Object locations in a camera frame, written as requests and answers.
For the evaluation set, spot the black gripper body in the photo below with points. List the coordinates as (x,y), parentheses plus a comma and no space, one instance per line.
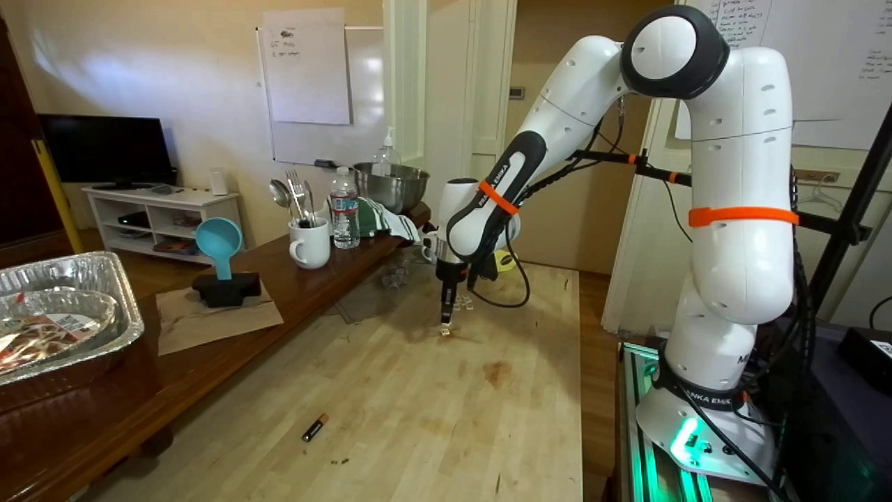
(449,271)

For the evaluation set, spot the letter tile H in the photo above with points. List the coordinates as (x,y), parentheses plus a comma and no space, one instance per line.
(447,331)

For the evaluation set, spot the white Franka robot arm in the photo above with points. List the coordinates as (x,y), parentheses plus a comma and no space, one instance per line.
(739,141)

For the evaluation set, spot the yellow bowl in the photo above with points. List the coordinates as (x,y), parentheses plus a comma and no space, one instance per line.
(505,263)

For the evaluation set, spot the green and white cloth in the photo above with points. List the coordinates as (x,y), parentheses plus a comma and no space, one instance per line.
(392,221)

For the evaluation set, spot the metal mixing bowl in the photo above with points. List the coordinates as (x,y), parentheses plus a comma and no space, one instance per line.
(395,185)

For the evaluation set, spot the clear water bottle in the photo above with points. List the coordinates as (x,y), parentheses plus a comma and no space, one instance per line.
(345,214)

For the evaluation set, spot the white squeeze bottle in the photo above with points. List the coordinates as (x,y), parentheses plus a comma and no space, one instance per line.
(383,161)

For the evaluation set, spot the large white mug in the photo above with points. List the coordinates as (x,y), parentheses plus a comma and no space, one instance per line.
(310,246)

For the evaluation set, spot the dark wooden side table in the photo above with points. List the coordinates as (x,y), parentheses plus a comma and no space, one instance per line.
(296,289)

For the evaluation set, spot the metal spoons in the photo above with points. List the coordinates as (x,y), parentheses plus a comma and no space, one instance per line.
(295,196)

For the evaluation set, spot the black marker pen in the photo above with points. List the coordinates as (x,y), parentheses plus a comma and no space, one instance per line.
(314,427)

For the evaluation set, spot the black block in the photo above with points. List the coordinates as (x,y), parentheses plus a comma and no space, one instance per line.
(228,292)

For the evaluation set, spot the brown cardboard sheet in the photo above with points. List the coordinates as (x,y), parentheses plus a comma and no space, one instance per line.
(199,326)

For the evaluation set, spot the white shelf unit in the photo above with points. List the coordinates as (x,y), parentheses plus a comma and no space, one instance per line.
(162,199)

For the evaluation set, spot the aluminium foil tray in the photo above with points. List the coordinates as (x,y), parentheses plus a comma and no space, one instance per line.
(112,296)

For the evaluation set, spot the black flat screen television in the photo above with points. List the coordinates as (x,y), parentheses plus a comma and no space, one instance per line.
(107,148)

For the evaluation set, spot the black equipment box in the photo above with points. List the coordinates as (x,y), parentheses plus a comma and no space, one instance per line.
(826,427)

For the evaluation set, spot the crumpled wrapper in tray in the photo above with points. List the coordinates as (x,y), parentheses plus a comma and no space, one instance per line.
(45,337)

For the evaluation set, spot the black tripod pole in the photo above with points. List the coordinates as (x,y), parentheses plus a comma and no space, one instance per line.
(851,225)

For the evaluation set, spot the yellow stick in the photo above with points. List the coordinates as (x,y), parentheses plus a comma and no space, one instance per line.
(56,190)

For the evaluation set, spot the black device on box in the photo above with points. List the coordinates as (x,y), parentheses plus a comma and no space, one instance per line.
(868,359)

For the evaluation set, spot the whiteboard with handwriting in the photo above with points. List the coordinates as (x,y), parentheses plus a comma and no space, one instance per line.
(847,75)

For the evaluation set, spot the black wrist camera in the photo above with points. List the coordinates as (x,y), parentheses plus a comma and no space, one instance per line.
(480,270)

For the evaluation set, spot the white door frame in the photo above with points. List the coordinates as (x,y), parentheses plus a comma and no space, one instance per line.
(465,94)

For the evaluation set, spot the white wall whiteboard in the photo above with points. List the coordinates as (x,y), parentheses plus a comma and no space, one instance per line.
(366,94)

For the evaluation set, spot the black mount rod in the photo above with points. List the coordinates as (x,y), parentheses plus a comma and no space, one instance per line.
(664,175)

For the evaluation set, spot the green lit aluminium rail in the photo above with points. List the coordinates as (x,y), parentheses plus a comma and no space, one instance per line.
(643,447)

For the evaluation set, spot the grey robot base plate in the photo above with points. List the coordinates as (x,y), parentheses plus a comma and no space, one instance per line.
(678,434)

